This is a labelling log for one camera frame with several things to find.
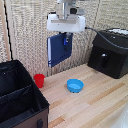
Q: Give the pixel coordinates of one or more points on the dark blue hardcover book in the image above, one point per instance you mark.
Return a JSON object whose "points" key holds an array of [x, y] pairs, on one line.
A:
{"points": [[57, 50]]}

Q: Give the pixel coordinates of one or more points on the black paper shredder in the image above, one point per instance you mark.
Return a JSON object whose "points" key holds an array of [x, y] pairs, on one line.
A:
{"points": [[110, 53]]}

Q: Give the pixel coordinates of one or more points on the black fabric storage box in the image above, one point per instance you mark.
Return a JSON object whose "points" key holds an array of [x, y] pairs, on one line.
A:
{"points": [[16, 96]]}

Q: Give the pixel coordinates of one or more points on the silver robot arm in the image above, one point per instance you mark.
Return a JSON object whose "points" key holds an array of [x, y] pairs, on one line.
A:
{"points": [[66, 6]]}

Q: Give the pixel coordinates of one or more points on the blue plastic bowl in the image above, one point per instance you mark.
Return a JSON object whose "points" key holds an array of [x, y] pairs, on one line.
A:
{"points": [[75, 86]]}

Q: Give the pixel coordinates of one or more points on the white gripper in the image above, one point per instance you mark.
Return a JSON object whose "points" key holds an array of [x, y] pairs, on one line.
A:
{"points": [[65, 23]]}

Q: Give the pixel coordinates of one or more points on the red plastic cup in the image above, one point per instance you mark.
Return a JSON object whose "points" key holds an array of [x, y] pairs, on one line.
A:
{"points": [[39, 80]]}

